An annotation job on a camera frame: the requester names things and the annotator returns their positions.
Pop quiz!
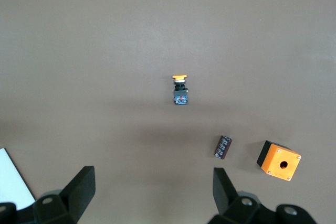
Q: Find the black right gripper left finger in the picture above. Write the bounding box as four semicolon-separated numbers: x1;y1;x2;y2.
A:
0;165;96;224

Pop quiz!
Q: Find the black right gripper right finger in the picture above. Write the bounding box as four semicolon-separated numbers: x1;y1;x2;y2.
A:
208;167;316;224

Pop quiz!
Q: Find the orange push button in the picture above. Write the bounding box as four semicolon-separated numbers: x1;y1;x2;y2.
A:
172;73;191;107

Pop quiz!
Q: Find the white drawer cabinet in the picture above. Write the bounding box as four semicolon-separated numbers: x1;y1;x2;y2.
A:
0;147;36;210

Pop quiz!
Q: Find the small black connector block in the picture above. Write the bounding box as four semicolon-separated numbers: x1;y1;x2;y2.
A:
214;135;233;160

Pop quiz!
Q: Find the orange box with hole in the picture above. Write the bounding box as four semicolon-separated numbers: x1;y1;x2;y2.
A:
256;140;302;182

